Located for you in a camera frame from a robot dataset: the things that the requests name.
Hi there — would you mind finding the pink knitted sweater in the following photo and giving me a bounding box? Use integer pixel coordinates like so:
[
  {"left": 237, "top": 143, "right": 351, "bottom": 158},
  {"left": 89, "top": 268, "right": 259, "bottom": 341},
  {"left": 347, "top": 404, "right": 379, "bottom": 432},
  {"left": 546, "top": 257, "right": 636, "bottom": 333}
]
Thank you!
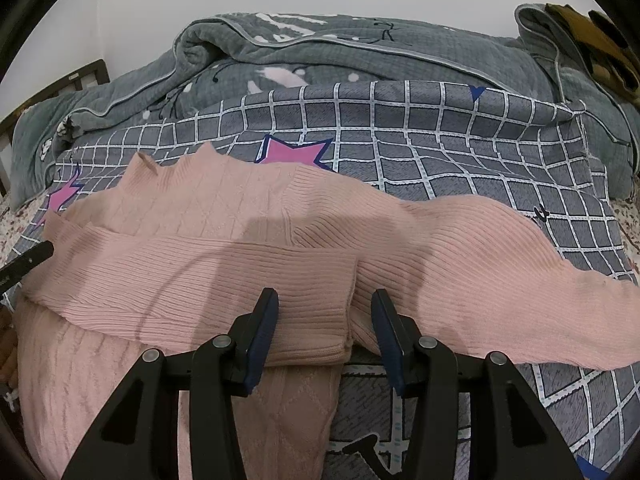
[{"left": 14, "top": 141, "right": 640, "bottom": 480}]

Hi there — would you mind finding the yellow-brown cloth item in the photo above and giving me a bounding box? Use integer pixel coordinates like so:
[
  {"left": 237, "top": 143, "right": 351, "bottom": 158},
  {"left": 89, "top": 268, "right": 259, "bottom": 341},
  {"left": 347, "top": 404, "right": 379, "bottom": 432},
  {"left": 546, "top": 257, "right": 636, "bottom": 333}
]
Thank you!
[{"left": 544, "top": 2, "right": 632, "bottom": 92}]

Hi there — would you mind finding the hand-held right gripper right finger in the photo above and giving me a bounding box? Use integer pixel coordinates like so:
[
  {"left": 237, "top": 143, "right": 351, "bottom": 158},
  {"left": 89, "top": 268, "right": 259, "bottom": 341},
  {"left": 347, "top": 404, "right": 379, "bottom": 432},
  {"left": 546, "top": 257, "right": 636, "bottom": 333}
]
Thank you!
[{"left": 371, "top": 289, "right": 586, "bottom": 480}]

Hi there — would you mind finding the wooden headboard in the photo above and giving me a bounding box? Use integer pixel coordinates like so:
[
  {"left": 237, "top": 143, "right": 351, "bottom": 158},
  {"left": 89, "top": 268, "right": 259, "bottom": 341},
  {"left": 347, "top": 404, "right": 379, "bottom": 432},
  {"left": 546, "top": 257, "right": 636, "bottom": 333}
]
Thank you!
[{"left": 0, "top": 59, "right": 111, "bottom": 196}]

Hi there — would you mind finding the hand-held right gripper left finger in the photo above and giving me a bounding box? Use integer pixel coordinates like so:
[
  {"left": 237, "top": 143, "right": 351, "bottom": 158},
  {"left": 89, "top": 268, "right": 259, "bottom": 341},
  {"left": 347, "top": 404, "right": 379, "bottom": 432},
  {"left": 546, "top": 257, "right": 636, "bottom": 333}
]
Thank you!
[{"left": 60, "top": 287, "right": 279, "bottom": 480}]

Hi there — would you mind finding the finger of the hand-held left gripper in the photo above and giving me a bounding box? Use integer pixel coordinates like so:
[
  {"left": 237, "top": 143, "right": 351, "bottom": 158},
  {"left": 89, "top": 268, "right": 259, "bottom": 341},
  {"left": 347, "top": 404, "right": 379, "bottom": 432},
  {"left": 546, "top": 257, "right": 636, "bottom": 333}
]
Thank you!
[{"left": 0, "top": 240, "right": 56, "bottom": 288}]

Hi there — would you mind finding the grey-green printed quilt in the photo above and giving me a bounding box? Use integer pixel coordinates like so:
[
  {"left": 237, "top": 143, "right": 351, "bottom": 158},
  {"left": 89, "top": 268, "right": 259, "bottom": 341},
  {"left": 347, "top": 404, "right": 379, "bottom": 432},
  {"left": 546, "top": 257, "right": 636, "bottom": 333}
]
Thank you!
[{"left": 10, "top": 4, "right": 640, "bottom": 211}]

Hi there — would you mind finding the person's left hand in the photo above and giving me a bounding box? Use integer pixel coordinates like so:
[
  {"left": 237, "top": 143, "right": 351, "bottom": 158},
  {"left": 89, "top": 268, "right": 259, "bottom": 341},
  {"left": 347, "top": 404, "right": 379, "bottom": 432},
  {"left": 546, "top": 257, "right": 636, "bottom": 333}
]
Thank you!
[{"left": 0, "top": 310, "right": 21, "bottom": 383}]

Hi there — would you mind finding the grey checked star blanket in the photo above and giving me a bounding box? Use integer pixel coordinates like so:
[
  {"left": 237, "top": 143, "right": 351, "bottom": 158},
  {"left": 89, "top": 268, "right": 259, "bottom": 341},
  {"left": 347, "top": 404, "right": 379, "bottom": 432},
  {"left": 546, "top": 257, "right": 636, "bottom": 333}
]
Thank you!
[{"left": 0, "top": 80, "right": 640, "bottom": 480}]

